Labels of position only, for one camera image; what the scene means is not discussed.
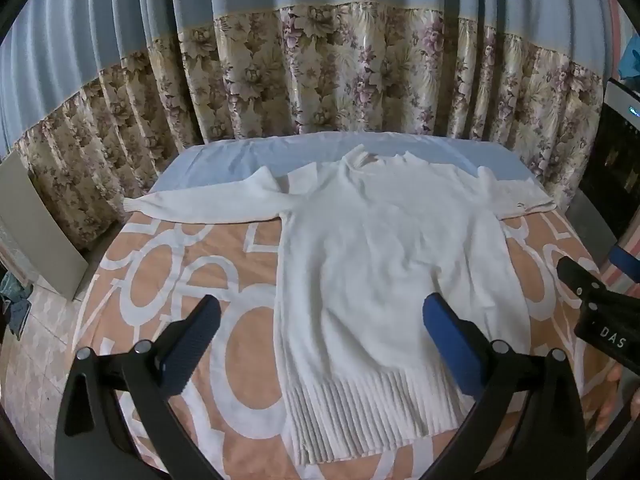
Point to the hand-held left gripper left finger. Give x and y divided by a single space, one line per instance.
192 340

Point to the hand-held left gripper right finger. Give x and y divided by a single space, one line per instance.
450 340

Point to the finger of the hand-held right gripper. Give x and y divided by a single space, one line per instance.
575 272

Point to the white knit sweater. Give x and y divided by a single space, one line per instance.
380 260

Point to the person's right hand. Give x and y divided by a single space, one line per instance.
611 395

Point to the peach patterned blanket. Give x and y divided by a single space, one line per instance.
165 240

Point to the black appliance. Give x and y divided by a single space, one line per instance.
615 160

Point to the dark cloth pile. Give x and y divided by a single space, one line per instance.
12 305

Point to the beige flat board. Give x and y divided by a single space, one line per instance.
40 230

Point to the teal cloth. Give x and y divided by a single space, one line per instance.
631 57

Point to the blue floral curtain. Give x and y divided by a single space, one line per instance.
320 60

